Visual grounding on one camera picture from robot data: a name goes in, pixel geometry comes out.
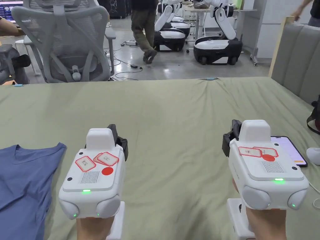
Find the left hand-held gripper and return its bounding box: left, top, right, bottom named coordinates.
left=58, top=124, right=129, bottom=240

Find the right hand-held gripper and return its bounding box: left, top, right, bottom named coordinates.
left=222, top=119, right=310, bottom=238

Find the person's left hand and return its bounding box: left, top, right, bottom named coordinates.
left=76, top=216, right=118, bottom=240

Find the person's right hand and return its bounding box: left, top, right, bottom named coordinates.
left=232, top=179, right=287, bottom=240

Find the bed with pale green sheet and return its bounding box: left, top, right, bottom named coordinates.
left=0, top=76, right=320, bottom=240

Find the black smartphone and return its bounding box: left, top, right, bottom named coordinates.
left=271, top=136, right=308, bottom=168

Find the white hand controller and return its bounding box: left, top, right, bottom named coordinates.
left=306, top=147, right=320, bottom=166

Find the black bag with red trim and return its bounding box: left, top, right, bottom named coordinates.
left=307, top=93, right=320, bottom=136

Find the white and black wheeled robot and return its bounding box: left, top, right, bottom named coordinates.
left=193, top=0, right=243, bottom=66
left=152, top=0, right=191, bottom=53

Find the blue shirt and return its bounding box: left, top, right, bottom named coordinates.
left=0, top=142, right=68, bottom=240

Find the grey padded headboard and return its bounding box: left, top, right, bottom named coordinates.
left=268, top=16, right=320, bottom=105

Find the grey mesh office chair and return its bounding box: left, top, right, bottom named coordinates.
left=11, top=0, right=117, bottom=83

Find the dark grey chair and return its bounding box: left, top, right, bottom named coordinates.
left=0, top=44, right=31, bottom=85

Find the black power adapter with cable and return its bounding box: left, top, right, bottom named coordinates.
left=113, top=58, right=143, bottom=80

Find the white cable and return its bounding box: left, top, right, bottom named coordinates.
left=308, top=182, right=320, bottom=208

